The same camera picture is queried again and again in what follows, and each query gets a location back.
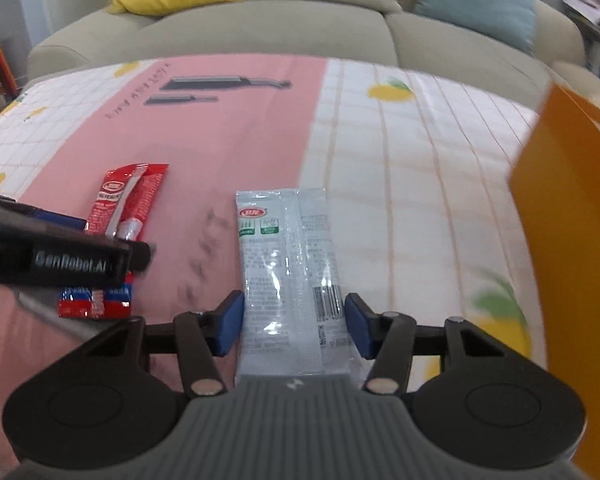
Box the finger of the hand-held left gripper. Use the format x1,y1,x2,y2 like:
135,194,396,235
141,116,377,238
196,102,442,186
0,189,89,237

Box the beige fabric sofa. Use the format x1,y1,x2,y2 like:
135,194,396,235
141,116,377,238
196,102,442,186
27,0,600,106

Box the pile of printed papers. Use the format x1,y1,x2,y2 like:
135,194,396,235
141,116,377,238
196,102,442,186
560,0,600,76

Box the red snack packet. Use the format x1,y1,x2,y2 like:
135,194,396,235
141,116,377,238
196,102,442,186
57,162,170,320

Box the pink printed sheet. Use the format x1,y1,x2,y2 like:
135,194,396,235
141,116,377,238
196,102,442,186
0,57,328,466

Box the white and green snack packet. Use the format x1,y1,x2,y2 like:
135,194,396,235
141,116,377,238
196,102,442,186
235,187,353,378

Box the white checked lemon tablecloth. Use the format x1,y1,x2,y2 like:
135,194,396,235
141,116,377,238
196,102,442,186
0,57,556,480

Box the light blue cushion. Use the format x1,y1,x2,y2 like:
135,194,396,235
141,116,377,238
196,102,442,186
412,0,537,55

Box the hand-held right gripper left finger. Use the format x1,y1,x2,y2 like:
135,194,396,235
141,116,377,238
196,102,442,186
75,290,246,396

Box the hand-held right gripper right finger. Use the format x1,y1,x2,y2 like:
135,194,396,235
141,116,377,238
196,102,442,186
344,292,520,396

